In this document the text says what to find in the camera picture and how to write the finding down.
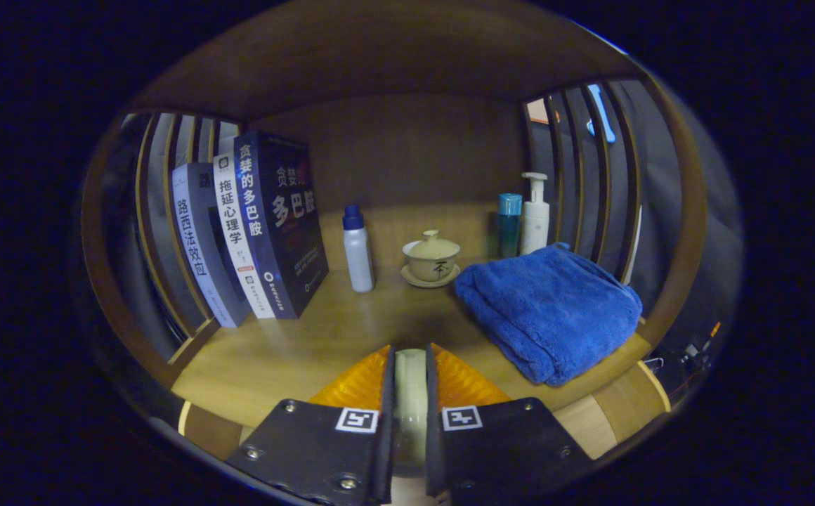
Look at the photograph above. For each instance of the wooden countertop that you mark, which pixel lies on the wooden countertop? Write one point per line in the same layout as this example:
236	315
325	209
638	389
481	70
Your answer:
323	337

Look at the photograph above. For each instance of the white bottle with blue cap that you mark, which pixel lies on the white bottle with blue cap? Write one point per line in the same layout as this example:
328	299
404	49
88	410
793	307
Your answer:
359	256

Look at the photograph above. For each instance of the wooden cabinet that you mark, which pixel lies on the wooden cabinet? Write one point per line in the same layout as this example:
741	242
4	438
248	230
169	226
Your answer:
407	147

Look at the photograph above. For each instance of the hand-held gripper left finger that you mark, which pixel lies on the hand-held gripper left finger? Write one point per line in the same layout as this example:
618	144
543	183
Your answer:
385	450

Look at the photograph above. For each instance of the black device with orange tip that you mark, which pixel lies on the black device with orange tip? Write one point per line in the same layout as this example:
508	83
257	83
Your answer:
692	351

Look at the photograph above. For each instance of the folded blue towel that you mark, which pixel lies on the folded blue towel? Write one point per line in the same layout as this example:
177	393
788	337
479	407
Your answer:
548	309

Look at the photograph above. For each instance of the pale green ornament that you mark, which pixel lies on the pale green ornament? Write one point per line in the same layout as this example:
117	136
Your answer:
410	393

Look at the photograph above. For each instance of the dark blue book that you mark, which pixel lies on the dark blue book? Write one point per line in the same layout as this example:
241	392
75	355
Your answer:
288	225

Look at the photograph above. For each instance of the white pump bottle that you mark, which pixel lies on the white pump bottle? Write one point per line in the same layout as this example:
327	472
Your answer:
535	221

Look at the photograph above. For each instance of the teal bottle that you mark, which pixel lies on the teal bottle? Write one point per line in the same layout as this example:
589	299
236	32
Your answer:
509	225

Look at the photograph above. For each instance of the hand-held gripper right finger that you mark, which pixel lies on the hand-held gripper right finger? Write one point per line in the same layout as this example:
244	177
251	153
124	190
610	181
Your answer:
434	450

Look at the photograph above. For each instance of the white book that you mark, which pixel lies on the white book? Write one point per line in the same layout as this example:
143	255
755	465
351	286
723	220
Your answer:
239	239

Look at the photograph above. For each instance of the pale grey book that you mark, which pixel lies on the pale grey book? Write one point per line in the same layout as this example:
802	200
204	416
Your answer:
200	246

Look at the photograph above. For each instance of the cream lidded tea cup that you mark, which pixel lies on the cream lidded tea cup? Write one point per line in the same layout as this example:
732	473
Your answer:
432	258

